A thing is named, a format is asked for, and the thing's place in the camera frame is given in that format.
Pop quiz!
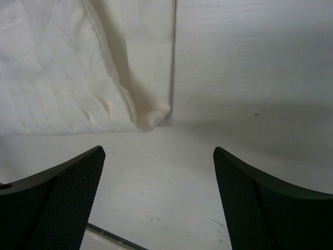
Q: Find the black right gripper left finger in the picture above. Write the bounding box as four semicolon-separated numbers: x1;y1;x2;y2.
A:
1;146;106;249

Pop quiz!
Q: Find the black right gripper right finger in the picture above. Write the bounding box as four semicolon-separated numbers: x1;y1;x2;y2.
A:
213;147;332;249

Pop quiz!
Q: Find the white fabric skirt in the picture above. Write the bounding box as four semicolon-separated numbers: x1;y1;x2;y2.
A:
1;0;175;135

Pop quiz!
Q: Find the aluminium table edge rail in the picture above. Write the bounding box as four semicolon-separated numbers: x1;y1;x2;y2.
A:
86;223;148;250

